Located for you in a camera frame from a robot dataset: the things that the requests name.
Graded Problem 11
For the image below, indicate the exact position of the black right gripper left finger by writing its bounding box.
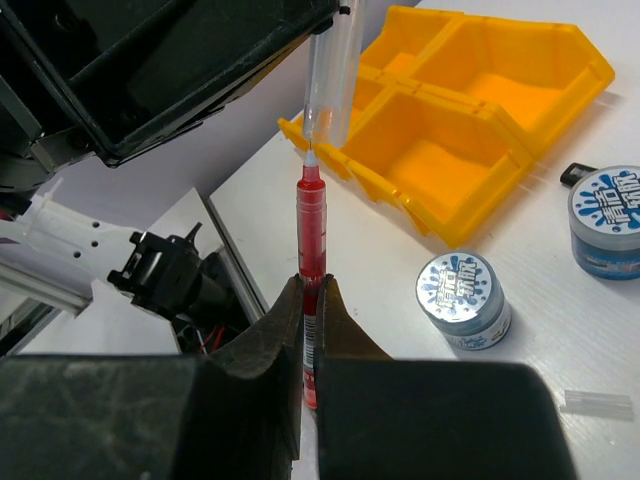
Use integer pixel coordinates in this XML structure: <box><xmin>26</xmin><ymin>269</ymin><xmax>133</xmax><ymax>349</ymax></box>
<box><xmin>1</xmin><ymin>276</ymin><xmax>303</xmax><ymax>479</ymax></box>

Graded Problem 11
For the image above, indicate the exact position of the blue putty jar near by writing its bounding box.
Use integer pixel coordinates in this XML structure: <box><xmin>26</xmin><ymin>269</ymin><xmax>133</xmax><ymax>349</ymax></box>
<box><xmin>415</xmin><ymin>250</ymin><xmax>512</xmax><ymax>351</ymax></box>

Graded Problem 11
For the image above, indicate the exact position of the blue putty jar far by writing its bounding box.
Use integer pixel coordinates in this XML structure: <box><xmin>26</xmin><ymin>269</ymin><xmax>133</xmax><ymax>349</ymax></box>
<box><xmin>567</xmin><ymin>165</ymin><xmax>639</xmax><ymax>280</ymax></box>

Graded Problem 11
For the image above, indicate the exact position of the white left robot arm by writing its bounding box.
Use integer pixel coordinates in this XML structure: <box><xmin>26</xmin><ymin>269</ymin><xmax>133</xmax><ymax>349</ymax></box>
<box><xmin>1</xmin><ymin>1</ymin><xmax>363</xmax><ymax>324</ymax></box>

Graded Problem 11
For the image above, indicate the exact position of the orange highlighter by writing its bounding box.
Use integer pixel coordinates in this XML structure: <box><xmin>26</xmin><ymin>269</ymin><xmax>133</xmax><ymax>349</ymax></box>
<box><xmin>560</xmin><ymin>162</ymin><xmax>596</xmax><ymax>188</ymax></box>

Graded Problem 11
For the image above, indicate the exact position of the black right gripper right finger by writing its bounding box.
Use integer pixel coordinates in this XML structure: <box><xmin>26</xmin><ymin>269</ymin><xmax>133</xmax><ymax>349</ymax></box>
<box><xmin>315</xmin><ymin>277</ymin><xmax>576</xmax><ymax>479</ymax></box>

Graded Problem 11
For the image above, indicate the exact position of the clear pen cap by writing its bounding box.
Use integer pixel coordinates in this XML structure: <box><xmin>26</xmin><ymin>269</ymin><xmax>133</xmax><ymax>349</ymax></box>
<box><xmin>302</xmin><ymin>1</ymin><xmax>368</xmax><ymax>148</ymax></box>
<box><xmin>559</xmin><ymin>390</ymin><xmax>634</xmax><ymax>419</ymax></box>

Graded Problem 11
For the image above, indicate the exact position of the red gel pen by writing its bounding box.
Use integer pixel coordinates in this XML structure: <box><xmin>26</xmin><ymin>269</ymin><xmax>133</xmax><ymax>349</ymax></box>
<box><xmin>296</xmin><ymin>148</ymin><xmax>327</xmax><ymax>410</ymax></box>

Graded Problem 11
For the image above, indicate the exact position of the blue putty jar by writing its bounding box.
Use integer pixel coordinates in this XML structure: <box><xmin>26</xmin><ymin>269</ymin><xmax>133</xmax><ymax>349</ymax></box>
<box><xmin>415</xmin><ymin>250</ymin><xmax>512</xmax><ymax>351</ymax></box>
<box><xmin>567</xmin><ymin>165</ymin><xmax>639</xmax><ymax>280</ymax></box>

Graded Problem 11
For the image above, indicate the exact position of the yellow compartment bin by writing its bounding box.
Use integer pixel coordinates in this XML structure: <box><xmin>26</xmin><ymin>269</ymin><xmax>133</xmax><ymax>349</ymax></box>
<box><xmin>277</xmin><ymin>4</ymin><xmax>616</xmax><ymax>250</ymax></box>

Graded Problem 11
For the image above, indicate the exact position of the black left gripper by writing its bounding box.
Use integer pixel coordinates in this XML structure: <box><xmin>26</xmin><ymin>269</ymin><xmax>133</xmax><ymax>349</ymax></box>
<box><xmin>1</xmin><ymin>1</ymin><xmax>339</xmax><ymax>167</ymax></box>

